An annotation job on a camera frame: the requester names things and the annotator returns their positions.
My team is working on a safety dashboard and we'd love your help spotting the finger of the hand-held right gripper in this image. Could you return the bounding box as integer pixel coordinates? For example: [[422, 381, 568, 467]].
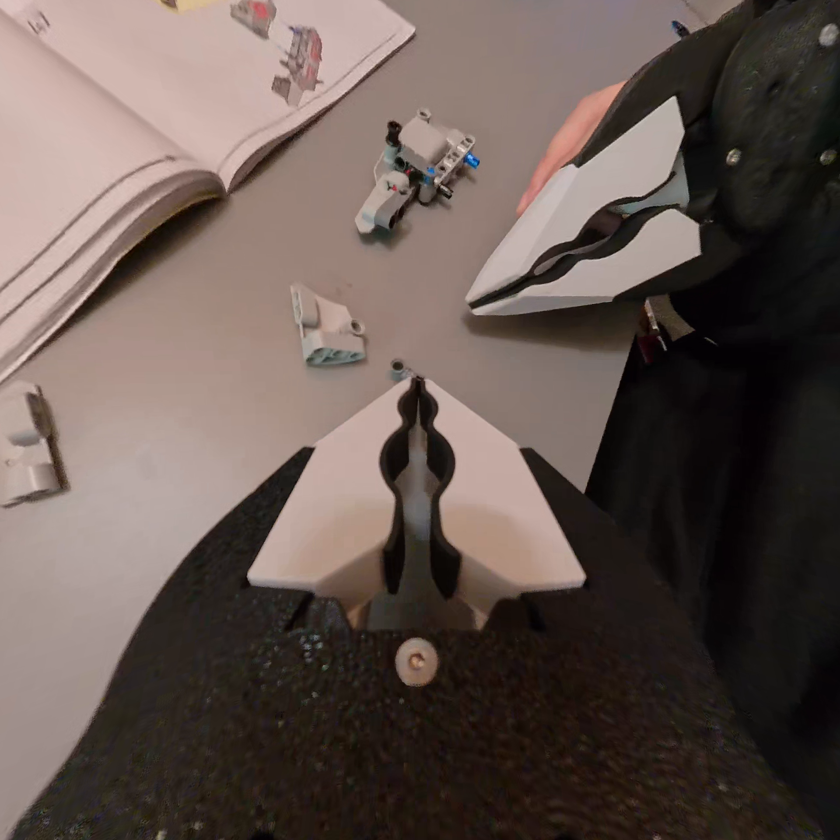
[[466, 96, 688, 301], [467, 207, 703, 317]]

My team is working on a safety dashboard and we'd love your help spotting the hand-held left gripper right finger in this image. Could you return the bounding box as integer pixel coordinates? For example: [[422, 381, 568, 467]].
[[419, 378, 587, 622]]

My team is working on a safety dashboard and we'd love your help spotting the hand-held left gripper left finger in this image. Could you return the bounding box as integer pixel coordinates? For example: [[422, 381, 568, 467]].
[[247, 379, 419, 629]]

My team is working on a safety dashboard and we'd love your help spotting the grey toy panel piece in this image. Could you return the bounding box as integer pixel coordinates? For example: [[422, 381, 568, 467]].
[[290, 283, 368, 368]]

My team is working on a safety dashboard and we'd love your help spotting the person's right hand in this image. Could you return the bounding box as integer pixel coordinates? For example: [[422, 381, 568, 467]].
[[516, 81, 628, 219]]

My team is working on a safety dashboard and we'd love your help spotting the dark red tag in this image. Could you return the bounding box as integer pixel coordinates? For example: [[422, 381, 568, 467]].
[[638, 297, 672, 365]]

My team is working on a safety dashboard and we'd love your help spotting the grey toy brick assembly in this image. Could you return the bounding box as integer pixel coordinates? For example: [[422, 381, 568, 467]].
[[354, 108, 483, 241]]

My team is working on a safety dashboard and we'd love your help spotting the person's black clothing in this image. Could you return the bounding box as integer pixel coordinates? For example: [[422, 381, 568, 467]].
[[585, 295, 840, 829]]

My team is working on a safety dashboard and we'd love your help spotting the grey toy brick block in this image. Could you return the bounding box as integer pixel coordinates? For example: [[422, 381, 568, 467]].
[[0, 381, 70, 508]]

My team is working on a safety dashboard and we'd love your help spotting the open instruction booklet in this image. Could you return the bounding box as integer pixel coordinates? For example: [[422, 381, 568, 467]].
[[0, 0, 417, 385]]

